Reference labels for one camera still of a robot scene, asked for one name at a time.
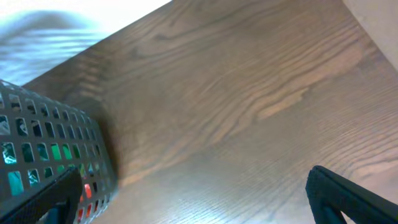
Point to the grey plastic mesh basket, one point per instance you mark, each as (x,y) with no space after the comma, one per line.
(41,138)

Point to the orange spaghetti pasta packet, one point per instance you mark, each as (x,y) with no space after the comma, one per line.
(88,206)

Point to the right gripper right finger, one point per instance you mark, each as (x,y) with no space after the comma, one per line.
(331,197)

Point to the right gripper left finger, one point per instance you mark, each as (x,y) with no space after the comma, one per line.
(55,200)

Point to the small green packet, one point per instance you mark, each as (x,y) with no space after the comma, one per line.
(65,151)

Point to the green Nescafe coffee bag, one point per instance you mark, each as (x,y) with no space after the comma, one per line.
(22,160)

